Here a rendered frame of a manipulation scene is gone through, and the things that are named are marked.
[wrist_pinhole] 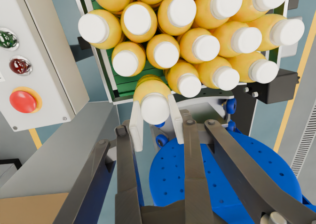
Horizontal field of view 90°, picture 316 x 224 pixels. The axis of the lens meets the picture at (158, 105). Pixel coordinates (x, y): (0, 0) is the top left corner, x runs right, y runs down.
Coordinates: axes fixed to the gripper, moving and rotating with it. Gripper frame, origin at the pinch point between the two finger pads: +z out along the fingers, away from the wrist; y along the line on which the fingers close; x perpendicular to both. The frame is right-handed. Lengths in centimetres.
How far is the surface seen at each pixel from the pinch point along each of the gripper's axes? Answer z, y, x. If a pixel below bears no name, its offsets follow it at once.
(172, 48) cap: 9.6, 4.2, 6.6
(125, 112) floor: 117, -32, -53
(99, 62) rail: 19.5, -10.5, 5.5
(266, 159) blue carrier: 7.3, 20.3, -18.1
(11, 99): 6.2, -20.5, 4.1
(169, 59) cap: 9.6, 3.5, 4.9
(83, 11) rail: 19.5, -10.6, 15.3
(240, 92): 103, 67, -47
